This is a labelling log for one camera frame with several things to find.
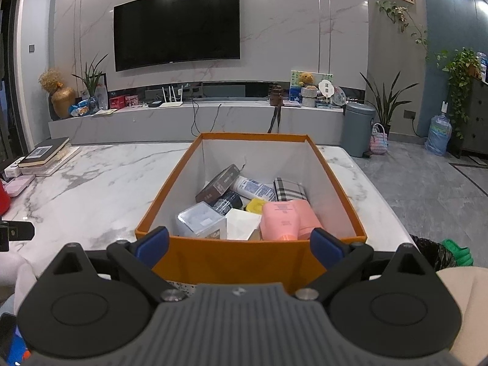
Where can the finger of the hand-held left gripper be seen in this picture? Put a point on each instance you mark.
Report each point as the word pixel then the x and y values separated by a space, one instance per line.
pixel 19 231

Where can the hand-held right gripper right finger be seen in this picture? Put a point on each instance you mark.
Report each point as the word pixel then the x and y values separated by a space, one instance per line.
pixel 324 247

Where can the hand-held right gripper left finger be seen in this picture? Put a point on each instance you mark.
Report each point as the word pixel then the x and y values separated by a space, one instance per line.
pixel 152 244

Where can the pink bottle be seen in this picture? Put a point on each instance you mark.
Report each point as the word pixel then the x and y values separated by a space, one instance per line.
pixel 286 219

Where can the grey square box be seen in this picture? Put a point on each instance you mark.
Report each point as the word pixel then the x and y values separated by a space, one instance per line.
pixel 200 221

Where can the plaid case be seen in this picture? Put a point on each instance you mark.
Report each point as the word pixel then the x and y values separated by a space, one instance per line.
pixel 289 190

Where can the orange cardboard box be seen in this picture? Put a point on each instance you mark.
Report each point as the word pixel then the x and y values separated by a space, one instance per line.
pixel 228 263

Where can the yellow plastic case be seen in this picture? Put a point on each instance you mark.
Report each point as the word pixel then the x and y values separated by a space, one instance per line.
pixel 257 206

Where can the dark blue jar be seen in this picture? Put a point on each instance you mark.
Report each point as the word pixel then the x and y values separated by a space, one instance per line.
pixel 228 203

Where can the dark brown box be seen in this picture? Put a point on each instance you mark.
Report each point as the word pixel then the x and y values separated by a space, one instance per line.
pixel 217 185

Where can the white tube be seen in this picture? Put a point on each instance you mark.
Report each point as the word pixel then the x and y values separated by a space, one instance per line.
pixel 253 188

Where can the red cup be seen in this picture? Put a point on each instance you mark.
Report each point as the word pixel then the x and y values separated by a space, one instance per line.
pixel 3 200

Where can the white cloth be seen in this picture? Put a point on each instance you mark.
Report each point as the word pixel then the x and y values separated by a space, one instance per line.
pixel 15 270

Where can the pink case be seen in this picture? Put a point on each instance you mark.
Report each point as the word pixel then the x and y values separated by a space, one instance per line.
pixel 19 185

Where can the small white box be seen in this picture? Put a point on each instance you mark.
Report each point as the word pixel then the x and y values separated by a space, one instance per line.
pixel 13 170

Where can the large thin book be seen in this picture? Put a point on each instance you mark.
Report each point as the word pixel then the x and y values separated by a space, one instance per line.
pixel 66 164

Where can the black book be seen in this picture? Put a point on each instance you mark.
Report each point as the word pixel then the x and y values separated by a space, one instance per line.
pixel 44 151

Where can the thick pale book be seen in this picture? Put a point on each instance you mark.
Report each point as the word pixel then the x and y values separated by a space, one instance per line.
pixel 63 155

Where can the black trash bag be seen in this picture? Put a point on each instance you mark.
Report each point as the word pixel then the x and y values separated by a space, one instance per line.
pixel 429 253

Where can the pastel woven bag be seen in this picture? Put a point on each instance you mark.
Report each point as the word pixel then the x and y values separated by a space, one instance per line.
pixel 378 143

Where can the grey pedal bin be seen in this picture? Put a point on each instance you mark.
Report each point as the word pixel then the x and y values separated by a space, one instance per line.
pixel 357 129

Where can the green slippers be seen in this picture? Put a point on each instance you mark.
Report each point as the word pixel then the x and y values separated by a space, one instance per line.
pixel 459 253

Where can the gold vase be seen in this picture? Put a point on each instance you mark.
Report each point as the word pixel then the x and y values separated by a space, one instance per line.
pixel 63 103

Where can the blue snack packet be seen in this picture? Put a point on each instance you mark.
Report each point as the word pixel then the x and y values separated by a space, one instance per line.
pixel 80 109

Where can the yellowish papers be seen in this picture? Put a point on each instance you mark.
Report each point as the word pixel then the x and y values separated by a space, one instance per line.
pixel 105 112

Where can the small black device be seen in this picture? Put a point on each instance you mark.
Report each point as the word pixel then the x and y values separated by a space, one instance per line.
pixel 155 103

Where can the white router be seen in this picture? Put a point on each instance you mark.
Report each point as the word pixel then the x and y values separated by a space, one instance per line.
pixel 170 103

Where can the pink box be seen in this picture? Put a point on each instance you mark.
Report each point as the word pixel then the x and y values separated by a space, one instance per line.
pixel 132 101

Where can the marble tv console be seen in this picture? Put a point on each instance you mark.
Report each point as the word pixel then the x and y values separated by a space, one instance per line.
pixel 228 120

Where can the red box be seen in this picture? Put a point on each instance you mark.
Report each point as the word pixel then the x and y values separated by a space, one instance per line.
pixel 117 102

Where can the white pot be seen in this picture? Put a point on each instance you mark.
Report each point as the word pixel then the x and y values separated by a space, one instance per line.
pixel 308 98

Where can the dried flowers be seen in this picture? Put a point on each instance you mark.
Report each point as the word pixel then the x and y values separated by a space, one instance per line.
pixel 50 81

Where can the clear plastic bottle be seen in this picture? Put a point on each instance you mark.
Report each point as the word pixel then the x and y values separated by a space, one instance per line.
pixel 101 97

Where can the broad-leaved potted plant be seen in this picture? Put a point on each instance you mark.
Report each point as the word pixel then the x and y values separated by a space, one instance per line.
pixel 385 103

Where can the picture calendar board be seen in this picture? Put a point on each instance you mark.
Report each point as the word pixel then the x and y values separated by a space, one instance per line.
pixel 294 93

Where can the person's beige trousers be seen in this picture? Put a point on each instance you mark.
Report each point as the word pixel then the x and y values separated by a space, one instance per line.
pixel 469 312

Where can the round white fan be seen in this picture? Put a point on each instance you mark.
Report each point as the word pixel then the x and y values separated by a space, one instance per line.
pixel 326 88

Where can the dark glass door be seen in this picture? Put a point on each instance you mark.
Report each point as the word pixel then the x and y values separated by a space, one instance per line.
pixel 11 64

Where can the slim-leaved potted plant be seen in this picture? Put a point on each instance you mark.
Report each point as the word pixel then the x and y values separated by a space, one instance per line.
pixel 91 80

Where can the teddy bear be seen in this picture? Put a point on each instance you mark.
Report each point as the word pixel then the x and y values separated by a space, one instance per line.
pixel 307 80

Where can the dark cabinet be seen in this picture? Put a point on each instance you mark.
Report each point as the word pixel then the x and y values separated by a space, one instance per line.
pixel 476 122

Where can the black television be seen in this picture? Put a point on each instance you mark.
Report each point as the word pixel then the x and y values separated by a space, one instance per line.
pixel 177 26

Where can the pothos plant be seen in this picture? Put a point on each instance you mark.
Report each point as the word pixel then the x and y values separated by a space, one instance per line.
pixel 459 72

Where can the hanging vine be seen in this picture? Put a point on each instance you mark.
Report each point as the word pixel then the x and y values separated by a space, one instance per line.
pixel 398 13

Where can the brown camera bag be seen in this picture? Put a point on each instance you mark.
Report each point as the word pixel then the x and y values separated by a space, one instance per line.
pixel 275 97

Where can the wall socket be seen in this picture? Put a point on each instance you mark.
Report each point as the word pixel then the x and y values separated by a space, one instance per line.
pixel 410 114

